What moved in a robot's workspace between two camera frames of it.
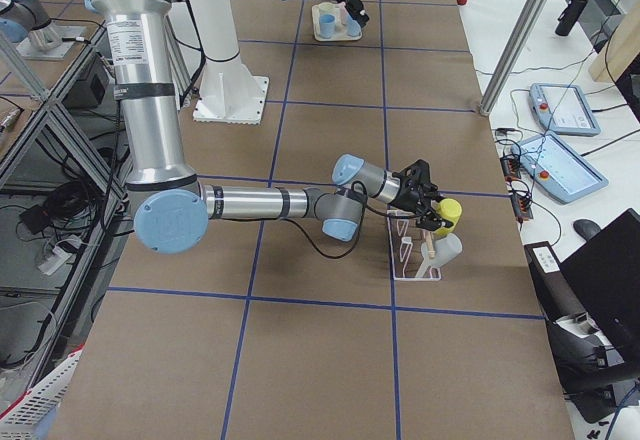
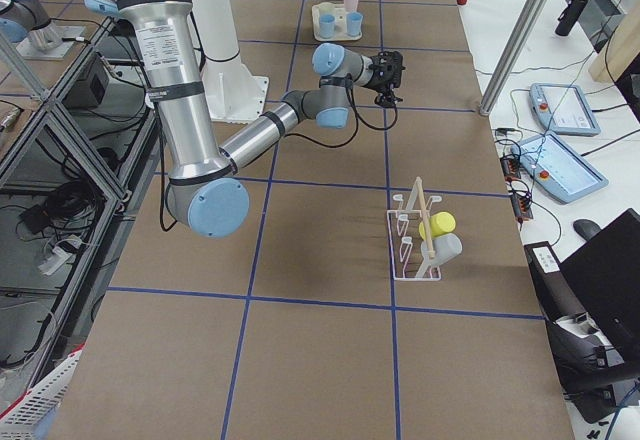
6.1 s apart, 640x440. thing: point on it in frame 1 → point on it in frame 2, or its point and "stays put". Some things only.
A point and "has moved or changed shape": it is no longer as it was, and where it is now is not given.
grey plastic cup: x=446 y=248 stays put
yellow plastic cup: x=449 y=210 has moved or changed shape
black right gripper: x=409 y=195 → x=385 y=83
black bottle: x=567 y=20 stays put
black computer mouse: x=586 y=228 stays put
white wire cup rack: x=406 y=243 stays put
